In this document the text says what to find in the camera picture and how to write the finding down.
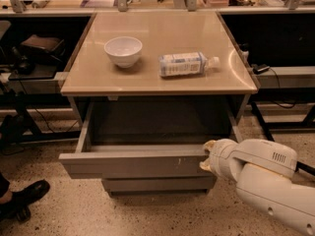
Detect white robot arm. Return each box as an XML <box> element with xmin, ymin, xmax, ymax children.
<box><xmin>200</xmin><ymin>139</ymin><xmax>315</xmax><ymax>236</ymax></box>

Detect grey top drawer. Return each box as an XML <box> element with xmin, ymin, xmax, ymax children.
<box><xmin>60</xmin><ymin>96</ymin><xmax>239</xmax><ymax>179</ymax></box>

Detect small black device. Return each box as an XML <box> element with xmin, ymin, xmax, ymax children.
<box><xmin>253</xmin><ymin>64</ymin><xmax>270</xmax><ymax>75</ymax></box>

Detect grey drawer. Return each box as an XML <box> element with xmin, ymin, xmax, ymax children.
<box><xmin>60</xmin><ymin>96</ymin><xmax>239</xmax><ymax>179</ymax></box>
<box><xmin>102</xmin><ymin>175</ymin><xmax>217</xmax><ymax>193</ymax></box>

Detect beige top drawer cabinet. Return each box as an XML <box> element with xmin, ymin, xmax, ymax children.
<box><xmin>59</xmin><ymin>9</ymin><xmax>259</xmax><ymax>197</ymax></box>

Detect white ceramic bowl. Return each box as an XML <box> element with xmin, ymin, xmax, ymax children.
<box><xmin>104</xmin><ymin>36</ymin><xmax>143</xmax><ymax>68</ymax></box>

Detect clear plastic water bottle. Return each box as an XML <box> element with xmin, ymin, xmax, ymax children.
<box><xmin>158</xmin><ymin>52</ymin><xmax>221</xmax><ymax>78</ymax></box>

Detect grey bottom drawer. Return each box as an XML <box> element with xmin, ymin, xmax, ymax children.
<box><xmin>102</xmin><ymin>175</ymin><xmax>217</xmax><ymax>193</ymax></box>

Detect black shoe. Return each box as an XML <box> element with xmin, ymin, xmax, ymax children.
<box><xmin>0</xmin><ymin>180</ymin><xmax>50</xmax><ymax>222</ymax></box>

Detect black headphones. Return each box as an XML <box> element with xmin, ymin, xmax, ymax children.
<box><xmin>12</xmin><ymin>46</ymin><xmax>35</xmax><ymax>75</ymax></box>

